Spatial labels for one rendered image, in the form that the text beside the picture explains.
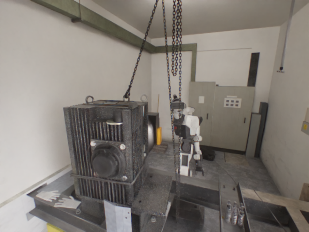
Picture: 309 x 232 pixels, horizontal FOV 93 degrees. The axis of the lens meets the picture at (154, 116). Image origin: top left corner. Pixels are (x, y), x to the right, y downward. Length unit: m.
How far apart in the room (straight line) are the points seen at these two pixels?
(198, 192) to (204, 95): 2.45
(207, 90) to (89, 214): 3.28
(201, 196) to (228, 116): 2.36
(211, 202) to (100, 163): 1.42
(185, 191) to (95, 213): 1.03
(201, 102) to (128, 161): 3.07
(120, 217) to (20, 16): 1.89
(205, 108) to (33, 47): 3.35
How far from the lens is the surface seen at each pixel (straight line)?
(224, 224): 1.58
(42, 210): 2.25
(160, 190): 1.40
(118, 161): 1.03
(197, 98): 3.88
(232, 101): 3.89
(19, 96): 1.89
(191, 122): 1.99
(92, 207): 1.55
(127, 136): 0.99
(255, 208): 2.09
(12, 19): 1.99
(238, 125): 4.02
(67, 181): 2.11
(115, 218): 1.14
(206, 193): 2.01
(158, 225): 1.47
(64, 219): 2.02
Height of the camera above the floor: 1.79
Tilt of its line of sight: 13 degrees down
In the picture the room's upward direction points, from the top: straight up
